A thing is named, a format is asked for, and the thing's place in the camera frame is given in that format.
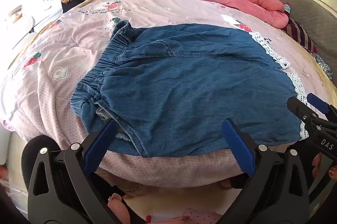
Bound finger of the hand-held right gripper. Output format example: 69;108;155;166
287;96;316;125
307;93;337;123

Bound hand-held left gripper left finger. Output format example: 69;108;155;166
28;119;148;224

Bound blue denim lace-trimmed shorts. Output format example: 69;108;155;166
70;20;310;159

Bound grey quilted headboard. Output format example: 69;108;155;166
258;0;337;80

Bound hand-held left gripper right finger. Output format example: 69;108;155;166
211;118;310;224

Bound dark striped cloth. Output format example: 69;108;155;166
280;17;318;53

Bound pink dotted cloth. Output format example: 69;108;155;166
183;209;224;224

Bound floral patterned cloth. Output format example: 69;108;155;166
313;54;334;80

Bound pink strawberry print quilt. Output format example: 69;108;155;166
0;0;329;188

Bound person's right hand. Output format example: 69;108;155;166
312;154;337;184

